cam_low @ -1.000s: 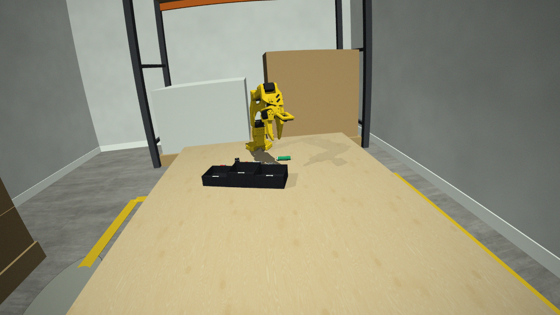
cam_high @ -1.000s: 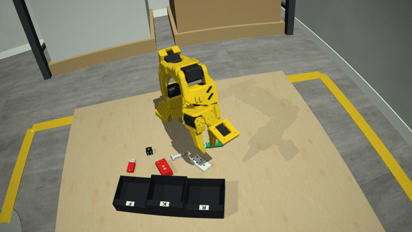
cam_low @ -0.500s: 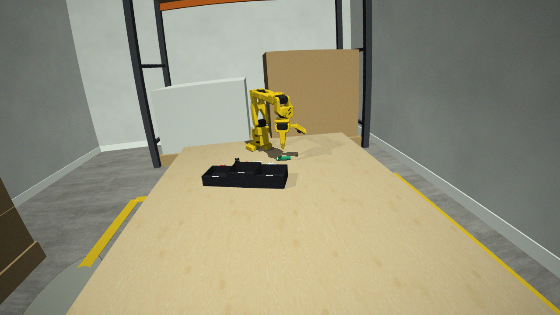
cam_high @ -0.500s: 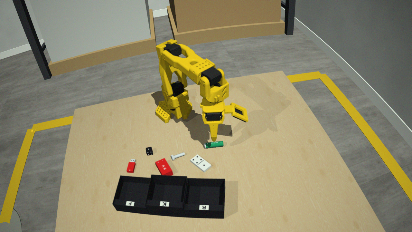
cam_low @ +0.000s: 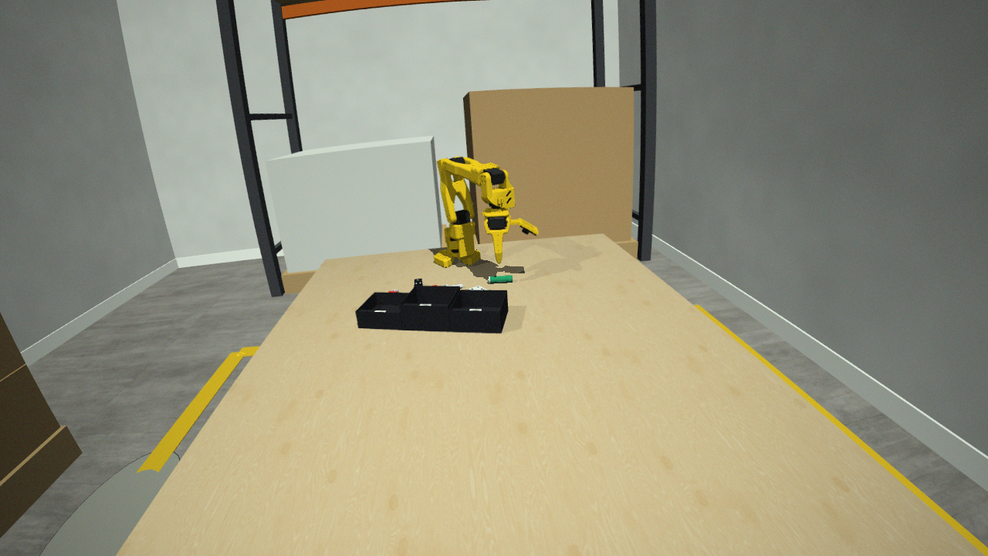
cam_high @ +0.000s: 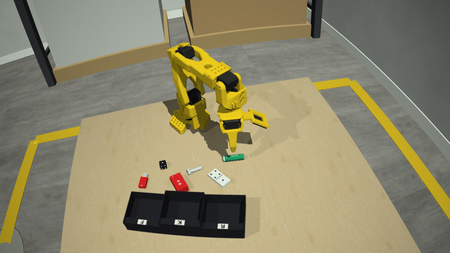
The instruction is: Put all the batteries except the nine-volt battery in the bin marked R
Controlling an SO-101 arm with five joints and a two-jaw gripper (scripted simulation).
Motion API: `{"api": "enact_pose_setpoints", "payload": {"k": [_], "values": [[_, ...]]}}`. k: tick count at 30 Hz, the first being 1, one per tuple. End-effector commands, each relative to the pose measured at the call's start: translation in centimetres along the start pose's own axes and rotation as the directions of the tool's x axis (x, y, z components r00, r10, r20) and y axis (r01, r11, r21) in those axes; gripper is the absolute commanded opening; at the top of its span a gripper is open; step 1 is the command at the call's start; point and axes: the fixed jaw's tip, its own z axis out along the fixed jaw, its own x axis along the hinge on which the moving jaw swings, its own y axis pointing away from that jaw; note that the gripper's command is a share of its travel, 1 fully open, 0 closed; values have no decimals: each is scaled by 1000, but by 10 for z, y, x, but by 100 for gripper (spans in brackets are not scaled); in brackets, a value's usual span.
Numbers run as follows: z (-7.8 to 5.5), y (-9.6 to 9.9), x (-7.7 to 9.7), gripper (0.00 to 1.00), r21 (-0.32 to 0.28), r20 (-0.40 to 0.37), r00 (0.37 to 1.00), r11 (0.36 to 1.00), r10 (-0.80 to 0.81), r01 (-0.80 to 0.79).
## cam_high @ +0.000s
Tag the black three-compartment bin rack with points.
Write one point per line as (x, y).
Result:
(187, 214)

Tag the black die with white pips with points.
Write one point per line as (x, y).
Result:
(163, 164)

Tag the grey metal bolt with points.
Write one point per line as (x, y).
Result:
(189, 171)

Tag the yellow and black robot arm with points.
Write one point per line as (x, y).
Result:
(230, 92)

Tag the white domino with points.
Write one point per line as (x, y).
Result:
(219, 178)

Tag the red usb stick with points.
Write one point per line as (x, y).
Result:
(143, 181)

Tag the red nine-volt battery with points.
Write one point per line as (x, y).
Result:
(179, 182)

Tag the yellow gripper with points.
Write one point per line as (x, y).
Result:
(231, 122)

